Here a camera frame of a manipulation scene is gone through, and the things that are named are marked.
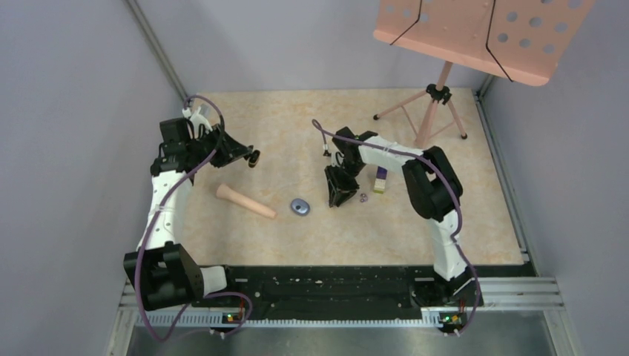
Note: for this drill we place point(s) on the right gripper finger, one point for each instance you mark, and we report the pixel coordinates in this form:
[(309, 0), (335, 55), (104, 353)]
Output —
[(333, 178), (345, 190)]

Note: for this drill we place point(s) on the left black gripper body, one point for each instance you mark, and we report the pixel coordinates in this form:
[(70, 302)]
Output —
[(222, 150)]

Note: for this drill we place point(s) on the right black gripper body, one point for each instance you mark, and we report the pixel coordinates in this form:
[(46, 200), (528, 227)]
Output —
[(348, 170)]

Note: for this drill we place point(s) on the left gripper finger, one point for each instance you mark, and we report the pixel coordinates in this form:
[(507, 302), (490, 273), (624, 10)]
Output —
[(235, 156), (237, 146)]

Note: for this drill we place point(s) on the black earbud charging case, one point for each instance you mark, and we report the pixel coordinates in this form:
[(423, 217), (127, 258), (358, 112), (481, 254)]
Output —
[(253, 158)]

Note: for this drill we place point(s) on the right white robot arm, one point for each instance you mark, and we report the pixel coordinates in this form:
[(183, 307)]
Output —
[(433, 187)]

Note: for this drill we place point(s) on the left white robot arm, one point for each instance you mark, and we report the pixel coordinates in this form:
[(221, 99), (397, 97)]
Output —
[(161, 271)]

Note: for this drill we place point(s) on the grey earbud charging case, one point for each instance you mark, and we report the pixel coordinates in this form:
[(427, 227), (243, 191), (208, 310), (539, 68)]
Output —
[(300, 207)]

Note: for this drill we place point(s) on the purple and cream block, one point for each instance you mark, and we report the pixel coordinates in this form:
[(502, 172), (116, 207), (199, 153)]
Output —
[(379, 186)]

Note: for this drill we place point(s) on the pink tapered wooden leg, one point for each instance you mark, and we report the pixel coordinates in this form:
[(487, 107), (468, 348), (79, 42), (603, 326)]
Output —
[(226, 193)]

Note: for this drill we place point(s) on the pink music stand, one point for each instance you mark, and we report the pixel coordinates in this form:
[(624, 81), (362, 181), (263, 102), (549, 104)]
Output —
[(521, 41)]

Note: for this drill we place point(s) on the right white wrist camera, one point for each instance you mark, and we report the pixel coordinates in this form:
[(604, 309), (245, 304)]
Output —
[(326, 149)]

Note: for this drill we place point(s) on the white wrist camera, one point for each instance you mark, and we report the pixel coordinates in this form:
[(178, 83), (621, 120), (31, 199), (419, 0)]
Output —
[(198, 118), (326, 149)]

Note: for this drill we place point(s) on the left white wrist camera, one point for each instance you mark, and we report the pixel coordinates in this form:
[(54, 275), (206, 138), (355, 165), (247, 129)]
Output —
[(198, 118)]

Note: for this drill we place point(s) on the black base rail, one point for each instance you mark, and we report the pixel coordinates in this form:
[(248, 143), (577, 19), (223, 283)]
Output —
[(339, 293)]

